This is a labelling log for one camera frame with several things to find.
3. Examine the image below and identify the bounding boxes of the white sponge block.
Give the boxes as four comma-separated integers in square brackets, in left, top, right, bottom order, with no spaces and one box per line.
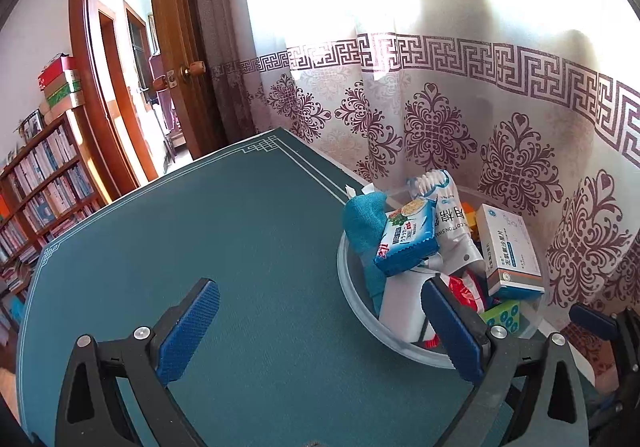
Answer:
[378,271,436,344]

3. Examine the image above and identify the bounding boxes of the blue wet wipes pack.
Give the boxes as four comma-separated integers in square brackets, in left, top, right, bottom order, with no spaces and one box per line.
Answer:
[373,198,439,277]

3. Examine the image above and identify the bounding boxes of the teal cloth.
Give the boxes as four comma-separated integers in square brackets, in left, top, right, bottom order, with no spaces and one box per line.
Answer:
[343,191,387,317]

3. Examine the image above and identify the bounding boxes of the green blue dotted tile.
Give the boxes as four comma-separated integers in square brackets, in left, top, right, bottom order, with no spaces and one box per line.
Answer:
[480,300,521,334]

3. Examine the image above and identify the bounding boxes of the red balloon glue packet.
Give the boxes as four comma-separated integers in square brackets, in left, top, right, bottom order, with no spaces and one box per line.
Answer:
[421,273,486,349]

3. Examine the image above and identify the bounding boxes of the white blue medicine box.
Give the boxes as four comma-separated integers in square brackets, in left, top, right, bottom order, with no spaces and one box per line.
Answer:
[476,204,544,300]

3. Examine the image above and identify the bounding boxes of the teal table mat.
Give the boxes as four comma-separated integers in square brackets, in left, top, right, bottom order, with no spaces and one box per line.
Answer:
[17,129,471,446]

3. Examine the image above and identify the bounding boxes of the orange small box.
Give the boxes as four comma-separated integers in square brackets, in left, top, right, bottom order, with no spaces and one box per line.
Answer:
[462,202,480,242]

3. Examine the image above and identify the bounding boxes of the clear plastic round basin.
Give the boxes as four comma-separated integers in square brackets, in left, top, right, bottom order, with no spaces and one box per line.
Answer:
[335,186,547,370]

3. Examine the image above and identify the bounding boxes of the wooden bookshelf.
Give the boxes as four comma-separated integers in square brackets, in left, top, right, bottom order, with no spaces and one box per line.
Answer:
[1,110,112,329]

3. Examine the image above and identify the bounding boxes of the stacked colourful boxes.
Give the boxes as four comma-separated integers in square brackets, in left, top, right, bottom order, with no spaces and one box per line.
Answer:
[38,54,85,125]

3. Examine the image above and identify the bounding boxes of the patterned white purple curtain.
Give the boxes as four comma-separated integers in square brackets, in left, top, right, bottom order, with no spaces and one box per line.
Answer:
[196,0,639,391]

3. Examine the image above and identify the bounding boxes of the brown wooden door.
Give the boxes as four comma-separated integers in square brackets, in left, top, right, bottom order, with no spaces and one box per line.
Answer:
[68,0,230,204]

